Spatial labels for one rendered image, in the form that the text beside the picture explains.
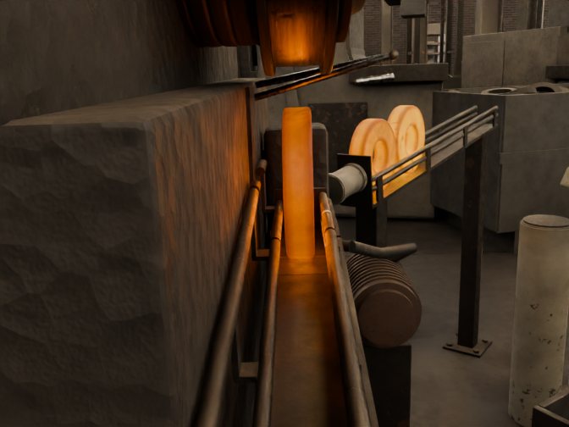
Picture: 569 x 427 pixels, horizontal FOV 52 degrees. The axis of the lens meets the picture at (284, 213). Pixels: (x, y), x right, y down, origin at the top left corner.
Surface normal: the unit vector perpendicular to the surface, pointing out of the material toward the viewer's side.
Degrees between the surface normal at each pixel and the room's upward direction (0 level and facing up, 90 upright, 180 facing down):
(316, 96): 90
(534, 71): 90
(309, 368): 7
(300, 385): 7
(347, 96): 90
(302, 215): 103
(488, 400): 0
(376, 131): 90
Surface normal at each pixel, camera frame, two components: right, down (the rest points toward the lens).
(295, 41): 0.02, 0.98
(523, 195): 0.24, 0.22
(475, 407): -0.04, -0.97
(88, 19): 1.00, -0.03
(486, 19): -0.02, 0.24
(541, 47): -0.94, 0.11
